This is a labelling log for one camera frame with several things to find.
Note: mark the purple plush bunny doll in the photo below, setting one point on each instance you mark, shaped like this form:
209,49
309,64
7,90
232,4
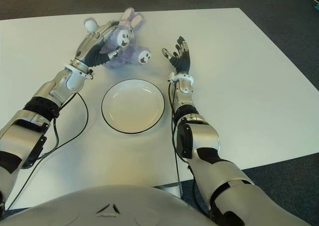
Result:
129,55

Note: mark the silver robot torso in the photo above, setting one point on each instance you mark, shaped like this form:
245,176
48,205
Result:
112,206

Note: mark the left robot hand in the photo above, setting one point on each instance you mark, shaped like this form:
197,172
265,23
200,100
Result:
87,51

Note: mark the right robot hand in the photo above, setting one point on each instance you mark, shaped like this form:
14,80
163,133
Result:
183,61

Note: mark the white plate black rim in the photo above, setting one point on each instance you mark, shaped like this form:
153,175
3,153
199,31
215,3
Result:
132,106

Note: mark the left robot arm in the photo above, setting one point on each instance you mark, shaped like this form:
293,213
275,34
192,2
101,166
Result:
27,126

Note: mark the grey metal table leg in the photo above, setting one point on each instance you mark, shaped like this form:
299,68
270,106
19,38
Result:
172,187

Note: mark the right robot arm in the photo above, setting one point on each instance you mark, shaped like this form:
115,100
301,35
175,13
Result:
207,141

